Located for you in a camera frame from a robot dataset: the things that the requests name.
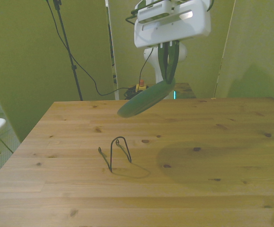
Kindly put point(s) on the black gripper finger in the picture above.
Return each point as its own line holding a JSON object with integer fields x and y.
{"x": 161, "y": 61}
{"x": 174, "y": 61}

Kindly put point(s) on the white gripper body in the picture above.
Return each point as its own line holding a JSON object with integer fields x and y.
{"x": 174, "y": 30}

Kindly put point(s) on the dark green round plate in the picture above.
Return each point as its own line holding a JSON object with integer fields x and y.
{"x": 144, "y": 101}

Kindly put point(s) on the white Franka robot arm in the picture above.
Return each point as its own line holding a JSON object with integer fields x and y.
{"x": 151, "y": 55}

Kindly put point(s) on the yellow emergency stop box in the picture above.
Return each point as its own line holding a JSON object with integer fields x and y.
{"x": 141, "y": 88}

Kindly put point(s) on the pale room divider panel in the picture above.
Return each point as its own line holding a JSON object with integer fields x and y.
{"x": 257, "y": 47}

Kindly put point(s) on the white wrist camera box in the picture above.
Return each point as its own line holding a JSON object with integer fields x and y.
{"x": 153, "y": 11}

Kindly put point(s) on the black thin camera stand pole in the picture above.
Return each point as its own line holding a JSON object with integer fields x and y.
{"x": 67, "y": 45}

